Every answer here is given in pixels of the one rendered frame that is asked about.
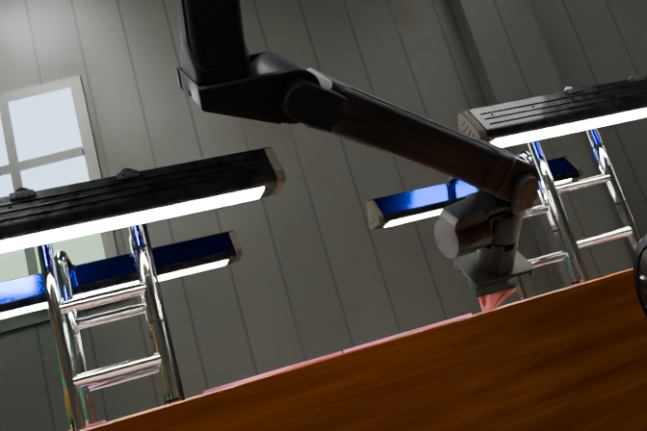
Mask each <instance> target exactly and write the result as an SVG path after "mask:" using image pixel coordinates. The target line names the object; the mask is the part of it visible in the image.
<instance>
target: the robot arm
mask: <svg viewBox="0 0 647 431"><path fill-rule="evenodd" d="M176 4H177V11H178V18H179V27H180V37H181V45H180V59H181V65H182V66H178V67H176V73H177V80H178V86H179V87H180V88H181V89H182V90H184V91H185V92H187V93H188V94H189V95H190V96H191V98H192V99H193V100H194V101H195V102H196V103H197V104H198V105H199V108H200V109H201V110H202V111H203V112H206V113H212V114H223V115H229V116H235V117H240V118H246V119H252V120H258V121H264V122H269V123H275V124H281V122H282V123H288V124H297V123H303V124H304V125H305V126H306V127H308V128H310V129H313V130H316V131H319V132H322V133H330V134H333V135H335V136H338V137H341V138H344V139H348V140H351V141H354V142H356V143H359V144H362V145H365V146H368V147H370V148H373V149H375V150H378V151H380V152H383V153H386V154H389V155H391V156H394V157H397V158H400V159H403V160H405V161H408V162H411V163H413V164H415V165H420V166H423V167H425V168H428V169H431V170H434V171H437V172H439V173H442V174H445V175H448V176H450V177H453V178H455V179H458V180H460V181H462V182H465V183H467V184H469V185H471V186H473V187H475V188H476V190H477V191H476V192H473V193H470V194H467V195H465V199H463V200H461V201H459V202H456V203H454V204H452V205H450V206H447V207H445V208H444V209H443V210H442V211H441V213H440V218H439V220H437V221H436V223H435V225H434V237H435V240H436V243H437V245H438V247H439V249H440V251H441V252H442V253H443V254H444V255H445V256H446V257H447V258H449V259H454V258H455V259H454V268H455V269H456V270H457V271H458V272H462V273H463V274H464V275H465V276H466V277H467V278H468V280H469V285H470V286H471V288H470V291H471V292H472V294H473V295H474V296H475V297H478V298H479V303H480V307H481V309H482V311H483V312H484V313H487V312H490V311H494V310H495V309H496V308H497V307H498V305H499V304H501V303H502V302H503V301H504V300H505V299H506V298H507V297H509V296H510V295H511V294H512V293H513V292H515V291H516V286H517V282H516V281H515V280H514V279H513V278H514V277H517V276H521V275H524V274H529V275H530V276H532V274H533V269H534V267H533V265H532V264H531V263H530V262H529V261H528V260H527V259H526V258H524V257H523V256H522V255H521V254H520V253H519V252H518V251H517V246H518V240H519V236H520V231H521V226H522V220H523V215H524V211H525V210H528V209H531V208H533V205H534V200H535V199H537V195H538V189H539V172H538V169H537V168H536V167H535V166H534V165H531V164H529V163H527V162H526V161H524V160H522V159H520V158H518V157H517V156H515V155H513V154H511V153H509V152H508V151H506V150H504V149H502V148H501V147H499V146H497V145H494V144H492V143H490V142H487V141H483V140H480V139H476V138H474V137H470V136H467V135H465V134H463V133H460V132H458V131H456V130H454V129H452V128H449V127H447V126H445V125H442V124H440V123H438V122H435V121H433V120H431V119H428V118H426V117H424V116H421V115H419V114H417V113H413V112H410V111H409V110H407V109H404V108H402V107H400V106H397V105H395V104H393V103H390V102H388V101H386V100H383V99H381V98H379V97H376V96H374V95H371V94H369V93H368V92H365V91H363V90H361V89H357V88H355V87H352V86H350V85H349V84H345V83H343V82H341V81H339V80H337V79H335V78H333V77H330V76H328V75H326V74H324V73H322V72H320V71H318V70H316V69H314V68H311V67H309V68H307V69H305V68H303V67H302V66H300V65H298V64H297V63H295V62H293V61H292V60H290V59H288V58H287V57H285V56H284V55H282V54H281V53H279V52H277V51H273V50H265V51H260V52H255V53H249V52H248V49H247V46H246V39H245V32H244V25H243V17H242V8H241V0H176ZM476 250H477V251H476ZM473 251H476V253H473V254H470V255H466V256H462V255H465V254H468V253H470V252H473ZM459 256H462V257H459ZM457 257H458V258H457Z"/></svg>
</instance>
